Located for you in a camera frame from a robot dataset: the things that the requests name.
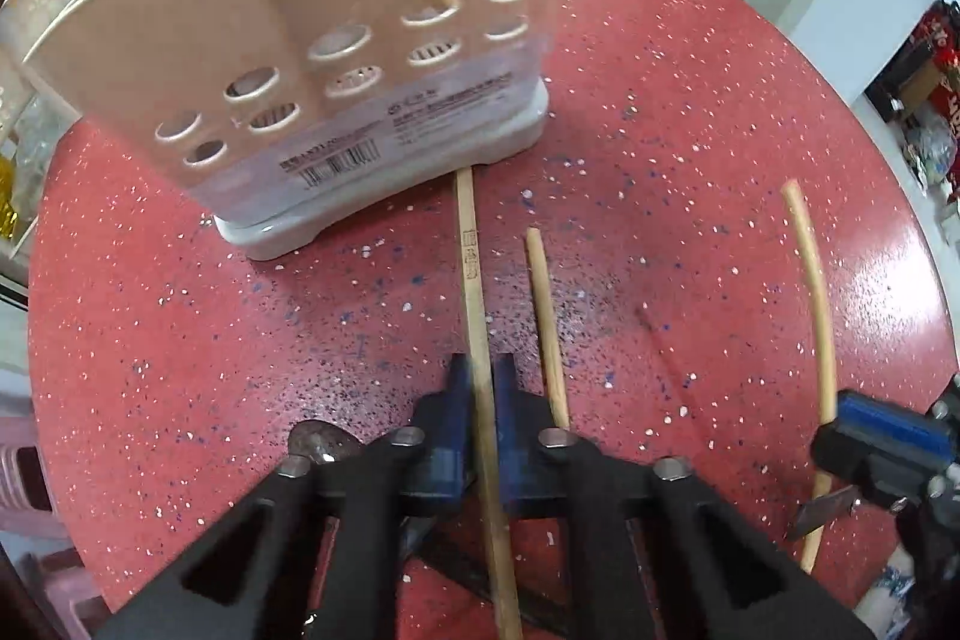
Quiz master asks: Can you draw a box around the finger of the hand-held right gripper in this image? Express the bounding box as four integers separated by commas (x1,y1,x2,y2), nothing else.
812,389,953,507

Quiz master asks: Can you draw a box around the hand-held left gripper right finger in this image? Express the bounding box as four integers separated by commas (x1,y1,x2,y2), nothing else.
491,353,878,640

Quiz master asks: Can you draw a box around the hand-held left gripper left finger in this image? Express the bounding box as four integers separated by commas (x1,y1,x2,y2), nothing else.
94,351,476,640

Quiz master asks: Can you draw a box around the plain wooden chopstick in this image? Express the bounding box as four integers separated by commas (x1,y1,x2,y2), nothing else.
454,169,524,640
525,227,572,430
780,179,840,574

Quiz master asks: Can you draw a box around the beige plastic utensil holder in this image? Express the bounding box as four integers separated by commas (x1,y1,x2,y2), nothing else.
21,0,554,263

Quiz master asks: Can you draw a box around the clutter of red packages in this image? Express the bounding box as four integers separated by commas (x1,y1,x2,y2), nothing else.
862,0,960,200

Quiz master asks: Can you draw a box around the pink plastic stool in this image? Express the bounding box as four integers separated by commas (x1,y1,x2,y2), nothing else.
0,377,103,620

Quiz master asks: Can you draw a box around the yellow oil bottle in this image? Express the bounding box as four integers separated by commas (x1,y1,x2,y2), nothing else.
0,155,28,241

